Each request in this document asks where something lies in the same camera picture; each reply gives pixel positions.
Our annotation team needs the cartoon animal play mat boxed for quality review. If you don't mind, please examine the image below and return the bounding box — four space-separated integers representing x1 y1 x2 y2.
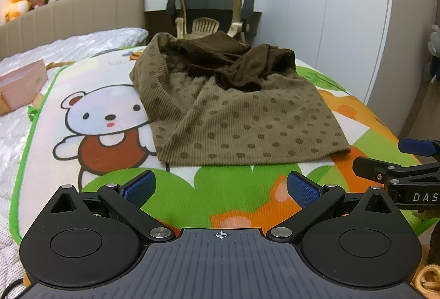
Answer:
10 45 418 242

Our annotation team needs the beige upholstered headboard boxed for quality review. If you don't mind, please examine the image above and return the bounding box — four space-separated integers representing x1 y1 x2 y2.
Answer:
1 0 145 59

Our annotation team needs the beige mesh office chair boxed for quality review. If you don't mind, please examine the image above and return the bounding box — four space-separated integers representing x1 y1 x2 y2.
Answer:
166 0 255 42

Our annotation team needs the yellow duck plush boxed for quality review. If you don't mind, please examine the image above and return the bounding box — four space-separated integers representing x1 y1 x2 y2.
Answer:
5 0 31 22

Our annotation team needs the pink gift box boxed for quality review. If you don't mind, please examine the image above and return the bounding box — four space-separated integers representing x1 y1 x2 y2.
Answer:
1 60 48 115

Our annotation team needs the grey hanging plush toy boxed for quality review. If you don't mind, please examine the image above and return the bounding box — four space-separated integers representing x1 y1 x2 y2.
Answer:
423 25 439 83

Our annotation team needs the brown polka dot garment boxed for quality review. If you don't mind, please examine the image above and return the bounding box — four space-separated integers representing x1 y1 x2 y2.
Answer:
130 32 350 166

